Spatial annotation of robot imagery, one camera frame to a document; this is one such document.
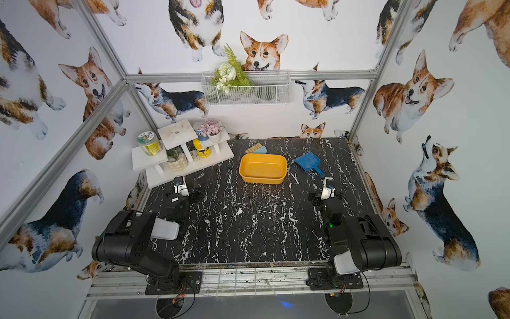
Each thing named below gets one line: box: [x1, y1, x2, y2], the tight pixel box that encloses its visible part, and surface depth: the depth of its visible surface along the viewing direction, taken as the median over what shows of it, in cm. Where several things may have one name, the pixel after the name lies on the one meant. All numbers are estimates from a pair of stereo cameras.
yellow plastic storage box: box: [238, 153, 288, 185], surface depth 110 cm
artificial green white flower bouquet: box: [210, 42, 252, 96], surface depth 81 cm
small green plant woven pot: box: [166, 144, 189, 173], surface depth 106 cm
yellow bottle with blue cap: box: [193, 129, 212, 158], surface depth 103 cm
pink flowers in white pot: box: [200, 118, 226, 144], surface depth 95 cm
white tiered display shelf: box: [131, 119, 235, 189], surface depth 105 cm
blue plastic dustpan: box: [294, 150, 326, 178], surface depth 114 cm
